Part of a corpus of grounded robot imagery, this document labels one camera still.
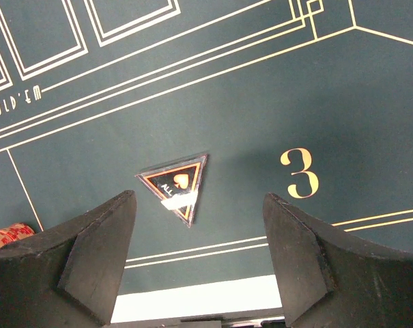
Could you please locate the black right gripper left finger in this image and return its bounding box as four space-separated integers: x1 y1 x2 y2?
0 190 137 327

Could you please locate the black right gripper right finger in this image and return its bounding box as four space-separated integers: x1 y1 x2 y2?
263 193 413 327

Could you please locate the red poker chip stack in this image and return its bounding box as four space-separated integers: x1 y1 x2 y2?
0 223 35 248

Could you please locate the dark green poker table mat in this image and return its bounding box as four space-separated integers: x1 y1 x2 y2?
0 1 413 294

